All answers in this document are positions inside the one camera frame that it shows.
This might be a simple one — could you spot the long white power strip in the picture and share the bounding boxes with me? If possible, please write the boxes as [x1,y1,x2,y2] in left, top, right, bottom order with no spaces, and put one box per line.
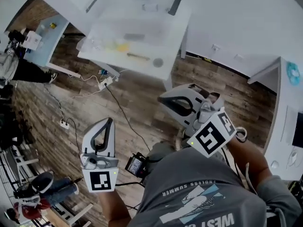
[98,77,114,91]

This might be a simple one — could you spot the white power cable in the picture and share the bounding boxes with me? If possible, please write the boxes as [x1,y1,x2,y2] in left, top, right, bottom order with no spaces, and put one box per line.
[62,70,106,86]
[60,88,101,122]

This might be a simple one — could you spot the white cluttered desk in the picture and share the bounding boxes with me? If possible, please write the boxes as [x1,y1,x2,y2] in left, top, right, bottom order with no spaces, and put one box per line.
[247,56,303,182]

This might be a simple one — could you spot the green-tinted clear container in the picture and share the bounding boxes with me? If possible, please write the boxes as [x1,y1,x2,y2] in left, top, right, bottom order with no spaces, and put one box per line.
[103,39,118,52]

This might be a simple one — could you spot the grey flat pad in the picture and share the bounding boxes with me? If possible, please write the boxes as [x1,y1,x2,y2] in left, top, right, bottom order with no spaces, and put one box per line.
[280,105,297,143]

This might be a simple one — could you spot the dark grey flat device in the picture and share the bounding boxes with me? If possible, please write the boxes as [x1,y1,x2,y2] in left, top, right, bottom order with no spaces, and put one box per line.
[167,0,182,16]

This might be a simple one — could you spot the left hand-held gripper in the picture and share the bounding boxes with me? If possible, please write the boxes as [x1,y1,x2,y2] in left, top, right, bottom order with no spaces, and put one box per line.
[80,117,119,193]

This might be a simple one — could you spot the white printed box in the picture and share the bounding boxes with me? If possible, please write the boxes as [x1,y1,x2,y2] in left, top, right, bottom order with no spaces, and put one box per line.
[23,30,43,51]

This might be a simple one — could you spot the black power cable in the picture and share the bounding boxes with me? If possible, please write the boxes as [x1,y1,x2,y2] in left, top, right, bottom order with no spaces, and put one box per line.
[66,117,83,160]
[104,84,152,152]

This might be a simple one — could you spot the black office chair base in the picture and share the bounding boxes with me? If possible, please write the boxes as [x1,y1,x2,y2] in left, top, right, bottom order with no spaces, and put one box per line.
[287,180,303,198]

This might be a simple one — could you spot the black device cable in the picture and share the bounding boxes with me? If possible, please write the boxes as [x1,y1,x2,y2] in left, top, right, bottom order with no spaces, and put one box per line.
[116,181,145,210]

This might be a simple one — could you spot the white desk with grommet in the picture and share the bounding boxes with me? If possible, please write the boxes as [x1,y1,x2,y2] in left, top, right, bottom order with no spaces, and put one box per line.
[77,15,193,92]

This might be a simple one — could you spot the person's right forearm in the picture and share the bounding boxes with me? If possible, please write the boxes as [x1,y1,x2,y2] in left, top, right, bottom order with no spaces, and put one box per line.
[226,136,272,182]

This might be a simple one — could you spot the person's grey printed t-shirt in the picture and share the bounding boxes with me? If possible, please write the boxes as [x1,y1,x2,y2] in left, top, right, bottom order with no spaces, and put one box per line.
[134,148,303,227]

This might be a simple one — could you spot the person's grey trousers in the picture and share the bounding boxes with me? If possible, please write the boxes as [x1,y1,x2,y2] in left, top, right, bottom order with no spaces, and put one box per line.
[146,140,190,165]

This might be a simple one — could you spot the person's left forearm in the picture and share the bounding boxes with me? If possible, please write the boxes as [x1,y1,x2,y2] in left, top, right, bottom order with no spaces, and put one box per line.
[98,190,132,222]

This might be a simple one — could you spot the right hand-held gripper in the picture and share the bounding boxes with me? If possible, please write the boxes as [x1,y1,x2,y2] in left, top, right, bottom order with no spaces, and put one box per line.
[157,84,237,158]

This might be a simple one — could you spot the black flat pad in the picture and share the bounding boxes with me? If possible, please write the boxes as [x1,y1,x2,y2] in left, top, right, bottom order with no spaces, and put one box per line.
[292,112,303,148]

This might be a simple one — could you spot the white stool frame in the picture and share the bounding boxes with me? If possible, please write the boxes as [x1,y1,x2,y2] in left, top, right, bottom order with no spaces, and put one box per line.
[0,143,40,186]

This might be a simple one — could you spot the dark grey rectangular bar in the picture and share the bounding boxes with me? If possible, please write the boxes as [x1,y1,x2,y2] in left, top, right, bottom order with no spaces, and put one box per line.
[124,33,145,41]

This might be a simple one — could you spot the yellow black utility knife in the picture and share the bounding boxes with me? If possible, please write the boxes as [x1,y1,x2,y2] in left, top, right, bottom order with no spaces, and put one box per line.
[126,52,152,61]

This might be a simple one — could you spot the pale blue desk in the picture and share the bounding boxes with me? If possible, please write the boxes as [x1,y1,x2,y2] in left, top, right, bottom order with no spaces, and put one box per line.
[23,14,82,78]

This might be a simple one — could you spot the grey lanyard strap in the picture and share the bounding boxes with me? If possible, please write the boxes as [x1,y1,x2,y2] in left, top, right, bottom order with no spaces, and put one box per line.
[245,163,258,196]

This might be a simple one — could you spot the cyan round sticker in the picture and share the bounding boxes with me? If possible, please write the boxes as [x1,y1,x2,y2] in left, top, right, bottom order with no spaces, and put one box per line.
[285,61,301,87]

